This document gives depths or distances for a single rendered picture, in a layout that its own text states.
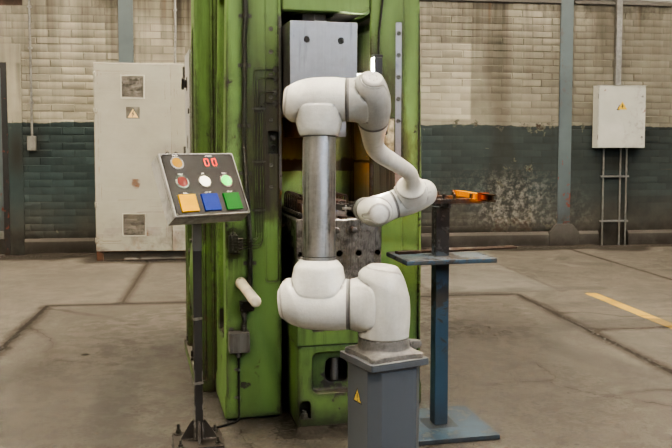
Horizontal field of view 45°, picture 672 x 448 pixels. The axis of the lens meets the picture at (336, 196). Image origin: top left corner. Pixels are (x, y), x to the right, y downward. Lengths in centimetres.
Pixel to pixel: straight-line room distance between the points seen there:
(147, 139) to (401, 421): 672
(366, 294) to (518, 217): 783
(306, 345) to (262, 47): 131
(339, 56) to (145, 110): 548
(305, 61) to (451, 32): 650
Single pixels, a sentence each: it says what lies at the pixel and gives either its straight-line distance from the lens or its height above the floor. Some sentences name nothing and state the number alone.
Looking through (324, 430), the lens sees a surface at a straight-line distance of 367.
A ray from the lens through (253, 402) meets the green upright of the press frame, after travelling 381.
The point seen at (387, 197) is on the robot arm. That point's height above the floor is 105.
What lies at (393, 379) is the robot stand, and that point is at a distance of 246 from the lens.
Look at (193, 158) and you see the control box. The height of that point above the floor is 118.
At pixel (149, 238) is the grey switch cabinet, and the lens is 894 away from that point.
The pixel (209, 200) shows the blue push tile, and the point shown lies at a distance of 327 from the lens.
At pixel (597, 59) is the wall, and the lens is 1057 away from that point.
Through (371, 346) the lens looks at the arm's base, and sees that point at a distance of 245.
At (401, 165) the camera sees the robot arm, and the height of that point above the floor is 117.
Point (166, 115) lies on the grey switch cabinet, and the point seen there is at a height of 154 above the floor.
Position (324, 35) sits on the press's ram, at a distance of 358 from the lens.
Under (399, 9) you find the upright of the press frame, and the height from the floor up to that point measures 185.
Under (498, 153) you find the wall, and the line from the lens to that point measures 1005.
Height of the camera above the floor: 124
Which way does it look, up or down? 4 degrees down
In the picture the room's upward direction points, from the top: straight up
